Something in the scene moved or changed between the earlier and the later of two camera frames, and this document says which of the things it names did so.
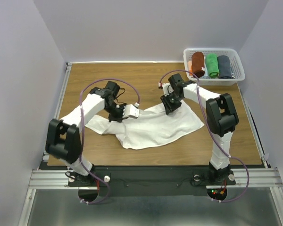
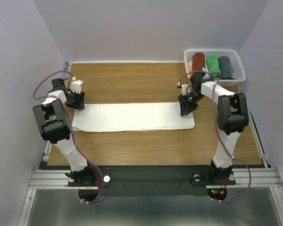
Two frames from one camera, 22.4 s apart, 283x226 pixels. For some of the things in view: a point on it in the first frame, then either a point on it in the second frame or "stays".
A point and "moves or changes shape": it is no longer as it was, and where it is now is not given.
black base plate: (151, 181) stays
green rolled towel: (212, 65) stays
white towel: (150, 128) moves or changes shape
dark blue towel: (224, 67) stays
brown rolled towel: (197, 62) stays
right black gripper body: (172, 101) to (189, 100)
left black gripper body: (114, 113) to (76, 100)
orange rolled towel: (189, 65) stays
